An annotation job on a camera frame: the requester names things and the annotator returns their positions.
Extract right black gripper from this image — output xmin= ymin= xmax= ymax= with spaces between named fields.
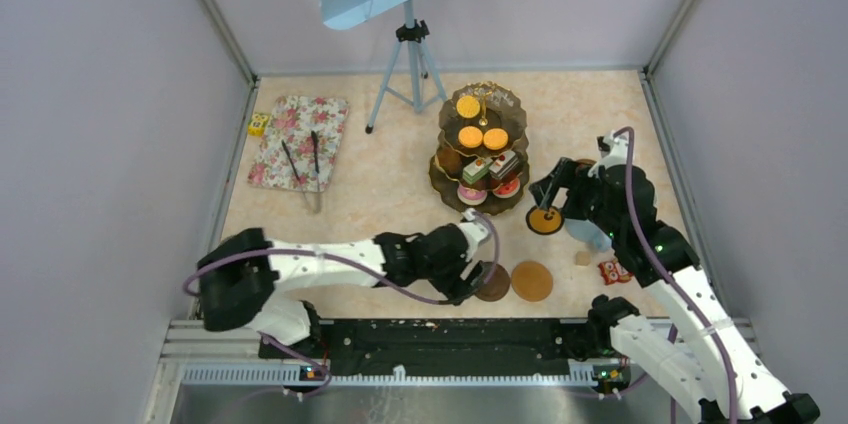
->
xmin=529 ymin=157 xmax=623 ymax=240

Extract black orange round coaster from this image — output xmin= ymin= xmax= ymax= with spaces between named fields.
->
xmin=525 ymin=207 xmax=564 ymax=236

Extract light blue mug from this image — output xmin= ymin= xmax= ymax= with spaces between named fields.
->
xmin=564 ymin=219 xmax=612 ymax=253

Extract orange sprinkled donut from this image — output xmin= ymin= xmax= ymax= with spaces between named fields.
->
xmin=492 ymin=178 xmax=521 ymax=199

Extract dark brown round coaster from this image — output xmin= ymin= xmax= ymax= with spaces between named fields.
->
xmin=475 ymin=264 xmax=511 ymax=302

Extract brown white layered cake slice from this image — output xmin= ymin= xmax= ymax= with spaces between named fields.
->
xmin=489 ymin=150 xmax=520 ymax=181

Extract pink frosted donut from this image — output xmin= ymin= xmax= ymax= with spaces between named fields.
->
xmin=457 ymin=185 xmax=488 ymax=207

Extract light brown round coaster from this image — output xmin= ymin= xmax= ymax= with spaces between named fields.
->
xmin=511 ymin=261 xmax=554 ymax=302

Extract yellow round biscuit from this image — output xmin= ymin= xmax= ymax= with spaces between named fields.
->
xmin=482 ymin=128 xmax=509 ymax=151
xmin=455 ymin=95 xmax=482 ymax=119
xmin=457 ymin=126 xmax=484 ymax=149

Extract green layered cake slice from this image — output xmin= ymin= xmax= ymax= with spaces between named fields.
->
xmin=460 ymin=157 xmax=493 ymax=190

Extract round golden bun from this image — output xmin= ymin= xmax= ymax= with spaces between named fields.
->
xmin=436 ymin=146 xmax=464 ymax=176

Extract black metal tongs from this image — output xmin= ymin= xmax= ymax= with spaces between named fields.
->
xmin=280 ymin=130 xmax=325 ymax=216

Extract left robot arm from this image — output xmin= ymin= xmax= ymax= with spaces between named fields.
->
xmin=183 ymin=217 xmax=496 ymax=358

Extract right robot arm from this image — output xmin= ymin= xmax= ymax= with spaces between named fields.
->
xmin=529 ymin=155 xmax=821 ymax=423

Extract small wooden cube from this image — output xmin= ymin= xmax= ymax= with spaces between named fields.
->
xmin=574 ymin=251 xmax=592 ymax=267

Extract three-tier glass cake stand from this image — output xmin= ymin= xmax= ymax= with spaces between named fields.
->
xmin=428 ymin=81 xmax=530 ymax=216

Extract red snack packet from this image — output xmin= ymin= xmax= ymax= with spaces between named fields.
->
xmin=597 ymin=258 xmax=633 ymax=286

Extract floral serving tray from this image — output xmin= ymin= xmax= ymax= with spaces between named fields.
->
xmin=247 ymin=95 xmax=350 ymax=193

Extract blue tripod stand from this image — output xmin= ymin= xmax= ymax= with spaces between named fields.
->
xmin=365 ymin=0 xmax=447 ymax=135

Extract yellow dice block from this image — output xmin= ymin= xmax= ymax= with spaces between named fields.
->
xmin=247 ymin=112 xmax=271 ymax=137

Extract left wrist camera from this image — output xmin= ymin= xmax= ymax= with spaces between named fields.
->
xmin=458 ymin=208 xmax=493 ymax=256

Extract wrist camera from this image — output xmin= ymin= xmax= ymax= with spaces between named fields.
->
xmin=458 ymin=208 xmax=493 ymax=256
xmin=588 ymin=131 xmax=630 ymax=178

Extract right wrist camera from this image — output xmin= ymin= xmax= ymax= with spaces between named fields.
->
xmin=588 ymin=131 xmax=630 ymax=178

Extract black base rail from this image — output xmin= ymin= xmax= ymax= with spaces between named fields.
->
xmin=162 ymin=318 xmax=704 ymax=388

